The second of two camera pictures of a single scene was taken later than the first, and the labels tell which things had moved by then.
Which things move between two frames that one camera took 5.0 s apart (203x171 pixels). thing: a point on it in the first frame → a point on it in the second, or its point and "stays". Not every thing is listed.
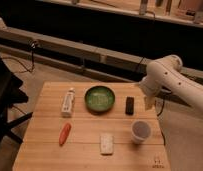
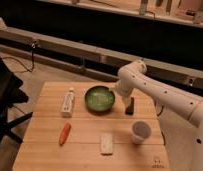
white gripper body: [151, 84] → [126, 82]
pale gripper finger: [149, 102] → [126, 100]
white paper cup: [140, 131] stays
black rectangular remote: [129, 105] stays
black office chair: [7, 93] stays
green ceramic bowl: [99, 99] stays
